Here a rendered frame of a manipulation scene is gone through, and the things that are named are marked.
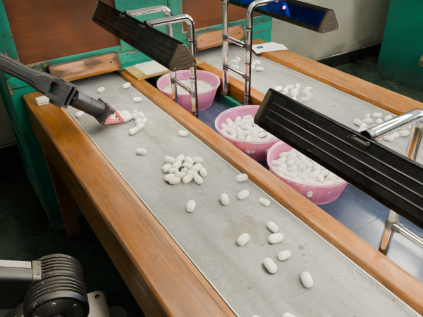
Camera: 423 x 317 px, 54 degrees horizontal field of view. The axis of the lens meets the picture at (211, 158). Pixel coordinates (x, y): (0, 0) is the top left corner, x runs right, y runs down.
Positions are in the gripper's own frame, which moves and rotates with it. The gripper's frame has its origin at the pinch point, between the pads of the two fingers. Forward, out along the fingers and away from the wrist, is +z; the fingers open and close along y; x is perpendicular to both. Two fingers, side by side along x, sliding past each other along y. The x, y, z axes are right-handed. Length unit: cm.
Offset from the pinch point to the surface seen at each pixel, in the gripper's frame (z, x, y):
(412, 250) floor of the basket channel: 33, -19, -95
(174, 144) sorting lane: 7.3, -4.6, -24.0
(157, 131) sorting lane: 7.2, -4.5, -12.6
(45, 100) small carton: -15.7, 10.6, 27.8
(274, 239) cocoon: 4, -4, -78
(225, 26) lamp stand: 19, -50, 2
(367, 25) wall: 247, -162, 117
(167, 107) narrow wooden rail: 12.8, -12.7, -2.7
